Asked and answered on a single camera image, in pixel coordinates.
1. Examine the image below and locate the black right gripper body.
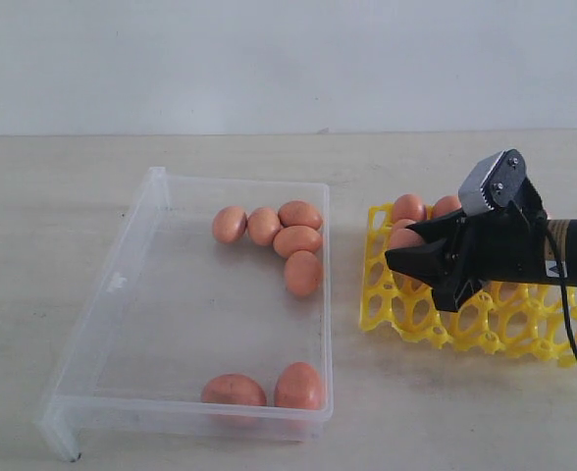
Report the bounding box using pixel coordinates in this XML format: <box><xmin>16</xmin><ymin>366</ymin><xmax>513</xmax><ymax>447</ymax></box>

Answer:
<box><xmin>433</xmin><ymin>202</ymin><xmax>547</xmax><ymax>312</ymax></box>

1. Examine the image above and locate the brown egg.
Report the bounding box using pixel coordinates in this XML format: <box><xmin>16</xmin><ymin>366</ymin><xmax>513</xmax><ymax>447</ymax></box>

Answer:
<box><xmin>274</xmin><ymin>362</ymin><xmax>324</xmax><ymax>410</ymax></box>
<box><xmin>431</xmin><ymin>195</ymin><xmax>461</xmax><ymax>219</ymax></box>
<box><xmin>278</xmin><ymin>200</ymin><xmax>323</xmax><ymax>231</ymax></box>
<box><xmin>284</xmin><ymin>250</ymin><xmax>323</xmax><ymax>297</ymax></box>
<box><xmin>391</xmin><ymin>193</ymin><xmax>427</xmax><ymax>223</ymax></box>
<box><xmin>200</xmin><ymin>373</ymin><xmax>268</xmax><ymax>429</ymax></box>
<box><xmin>388</xmin><ymin>228</ymin><xmax>426</xmax><ymax>249</ymax></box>
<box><xmin>247</xmin><ymin>207</ymin><xmax>283</xmax><ymax>246</ymax></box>
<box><xmin>273</xmin><ymin>226</ymin><xmax>323</xmax><ymax>259</ymax></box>
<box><xmin>392</xmin><ymin>218</ymin><xmax>415</xmax><ymax>233</ymax></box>

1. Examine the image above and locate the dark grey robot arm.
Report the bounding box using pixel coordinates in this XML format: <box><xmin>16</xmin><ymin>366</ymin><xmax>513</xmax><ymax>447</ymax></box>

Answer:
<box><xmin>386</xmin><ymin>180</ymin><xmax>577</xmax><ymax>312</ymax></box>

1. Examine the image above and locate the yellow plastic egg tray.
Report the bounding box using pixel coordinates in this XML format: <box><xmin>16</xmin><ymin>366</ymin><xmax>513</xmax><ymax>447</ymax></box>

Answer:
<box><xmin>359</xmin><ymin>203</ymin><xmax>576</xmax><ymax>368</ymax></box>

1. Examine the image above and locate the clear plastic container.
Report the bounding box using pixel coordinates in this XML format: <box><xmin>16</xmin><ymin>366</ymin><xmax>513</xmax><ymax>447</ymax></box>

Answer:
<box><xmin>37</xmin><ymin>167</ymin><xmax>334</xmax><ymax>462</ymax></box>

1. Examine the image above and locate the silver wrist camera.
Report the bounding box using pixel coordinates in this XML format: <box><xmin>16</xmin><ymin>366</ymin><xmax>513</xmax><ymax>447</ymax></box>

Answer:
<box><xmin>458</xmin><ymin>149</ymin><xmax>526</xmax><ymax>217</ymax></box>

